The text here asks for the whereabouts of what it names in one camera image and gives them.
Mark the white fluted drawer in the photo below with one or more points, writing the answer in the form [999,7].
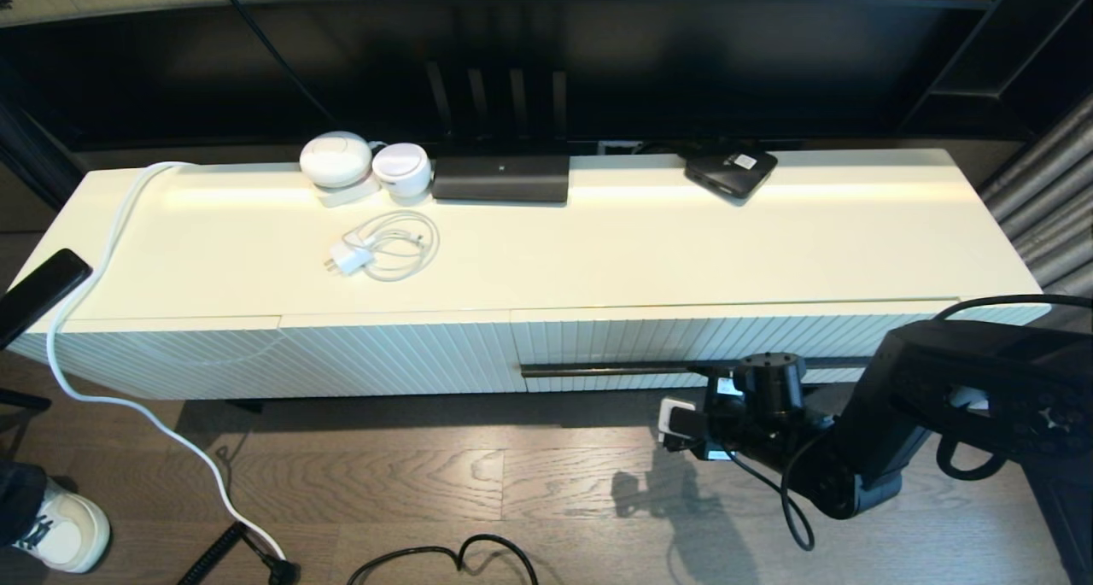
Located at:
[615,337]

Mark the dark trouser leg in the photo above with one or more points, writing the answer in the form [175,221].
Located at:
[19,500]

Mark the black router with antennas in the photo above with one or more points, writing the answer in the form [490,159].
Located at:
[499,178]

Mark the black chair leg bar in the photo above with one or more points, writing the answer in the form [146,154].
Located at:
[21,400]

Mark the white tv cabinet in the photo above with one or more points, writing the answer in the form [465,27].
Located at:
[546,260]

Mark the black television screen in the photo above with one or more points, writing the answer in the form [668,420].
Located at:
[683,64]

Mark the white charger plug adapter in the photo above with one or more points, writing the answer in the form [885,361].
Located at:
[348,259]

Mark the grey curtain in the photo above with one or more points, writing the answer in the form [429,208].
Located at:
[1042,192]

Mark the black glossy armrest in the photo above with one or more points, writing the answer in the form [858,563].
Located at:
[38,293]

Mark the small white round device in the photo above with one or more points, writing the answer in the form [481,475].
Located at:
[401,170]

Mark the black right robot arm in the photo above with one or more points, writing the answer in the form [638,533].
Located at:
[965,389]

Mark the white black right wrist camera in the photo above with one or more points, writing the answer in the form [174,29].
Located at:
[676,423]

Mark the black set-top box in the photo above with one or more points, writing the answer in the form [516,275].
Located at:
[726,173]

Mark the large white dome device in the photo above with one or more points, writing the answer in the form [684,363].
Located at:
[335,159]

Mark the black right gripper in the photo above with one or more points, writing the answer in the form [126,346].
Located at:
[724,418]

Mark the white sneaker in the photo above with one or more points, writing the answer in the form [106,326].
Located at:
[64,529]

